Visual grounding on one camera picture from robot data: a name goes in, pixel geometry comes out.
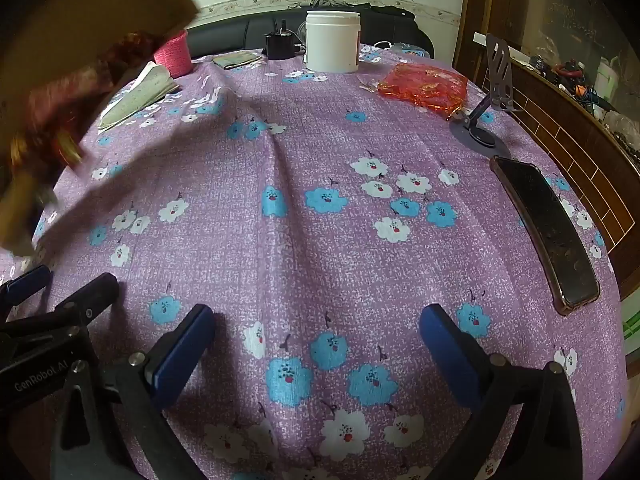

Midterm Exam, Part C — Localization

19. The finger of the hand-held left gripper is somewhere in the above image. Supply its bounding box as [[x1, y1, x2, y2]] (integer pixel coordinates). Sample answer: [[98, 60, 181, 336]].
[[0, 266, 53, 319], [52, 273, 121, 329]]

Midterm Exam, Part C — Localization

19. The bottle with pink knitted sleeve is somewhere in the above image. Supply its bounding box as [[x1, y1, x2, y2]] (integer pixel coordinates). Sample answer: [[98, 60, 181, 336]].
[[152, 29, 193, 79]]

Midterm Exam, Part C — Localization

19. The purple floral tablecloth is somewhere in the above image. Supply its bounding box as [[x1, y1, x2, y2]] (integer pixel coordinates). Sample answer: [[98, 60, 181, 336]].
[[0, 42, 632, 480]]

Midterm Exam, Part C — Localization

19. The red plastic bag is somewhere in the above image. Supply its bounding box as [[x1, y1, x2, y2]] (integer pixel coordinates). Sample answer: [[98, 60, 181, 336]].
[[376, 62, 471, 121]]

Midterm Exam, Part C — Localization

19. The wooden glass-door cabinet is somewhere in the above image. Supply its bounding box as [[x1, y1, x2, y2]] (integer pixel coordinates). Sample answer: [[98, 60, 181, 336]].
[[452, 0, 640, 301]]

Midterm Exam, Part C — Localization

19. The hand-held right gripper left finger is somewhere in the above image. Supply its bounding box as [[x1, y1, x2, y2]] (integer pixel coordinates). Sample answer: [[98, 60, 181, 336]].
[[50, 304, 217, 480]]

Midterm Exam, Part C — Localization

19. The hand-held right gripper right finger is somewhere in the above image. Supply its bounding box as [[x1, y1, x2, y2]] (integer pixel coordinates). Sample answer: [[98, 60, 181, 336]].
[[419, 304, 583, 480]]

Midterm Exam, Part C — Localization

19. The black charger plug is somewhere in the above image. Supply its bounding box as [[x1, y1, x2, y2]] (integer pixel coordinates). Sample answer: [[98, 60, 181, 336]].
[[264, 19, 300, 61]]

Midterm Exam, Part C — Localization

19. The black smartphone in clear case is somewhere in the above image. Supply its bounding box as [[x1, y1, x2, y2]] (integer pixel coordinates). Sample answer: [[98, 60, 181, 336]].
[[489, 156, 601, 317]]

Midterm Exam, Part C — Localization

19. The grey folding phone stand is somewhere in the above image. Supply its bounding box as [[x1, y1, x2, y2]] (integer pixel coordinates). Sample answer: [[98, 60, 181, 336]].
[[449, 33, 526, 161]]

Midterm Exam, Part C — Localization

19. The dark red gold snack packet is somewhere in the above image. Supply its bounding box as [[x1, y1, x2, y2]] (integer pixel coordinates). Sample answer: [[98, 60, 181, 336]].
[[9, 31, 166, 173]]

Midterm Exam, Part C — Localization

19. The black leather sofa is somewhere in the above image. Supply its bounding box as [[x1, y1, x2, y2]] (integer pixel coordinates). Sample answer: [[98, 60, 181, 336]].
[[186, 6, 435, 62]]

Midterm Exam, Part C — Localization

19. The folded paper booklet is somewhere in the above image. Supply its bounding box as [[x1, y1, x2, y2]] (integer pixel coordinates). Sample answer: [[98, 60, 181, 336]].
[[97, 61, 182, 131]]

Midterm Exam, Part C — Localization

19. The shallow cardboard box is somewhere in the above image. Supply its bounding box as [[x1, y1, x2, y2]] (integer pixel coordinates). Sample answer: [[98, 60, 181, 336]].
[[0, 0, 202, 257]]

